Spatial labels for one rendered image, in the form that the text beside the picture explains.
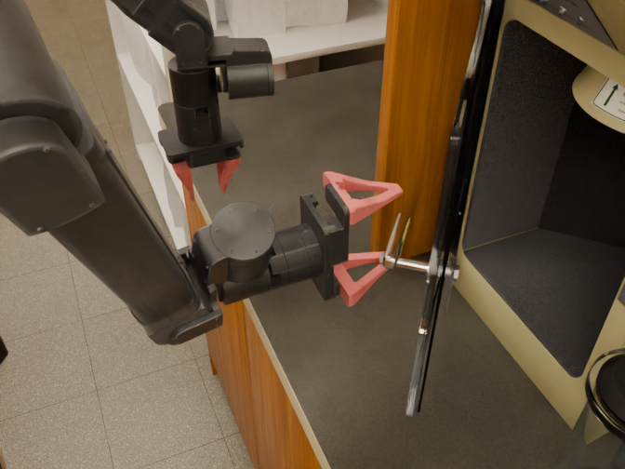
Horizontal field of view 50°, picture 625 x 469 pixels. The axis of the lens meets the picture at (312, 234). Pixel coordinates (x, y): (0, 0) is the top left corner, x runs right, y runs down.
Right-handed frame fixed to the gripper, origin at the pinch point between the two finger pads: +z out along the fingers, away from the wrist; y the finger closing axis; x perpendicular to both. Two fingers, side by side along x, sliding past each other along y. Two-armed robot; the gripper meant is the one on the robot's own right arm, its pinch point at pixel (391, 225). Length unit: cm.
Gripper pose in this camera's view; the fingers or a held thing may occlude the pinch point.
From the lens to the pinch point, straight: 72.4
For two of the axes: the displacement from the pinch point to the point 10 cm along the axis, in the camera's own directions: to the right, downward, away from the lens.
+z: 9.2, -2.7, 2.7
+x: -3.8, -6.1, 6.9
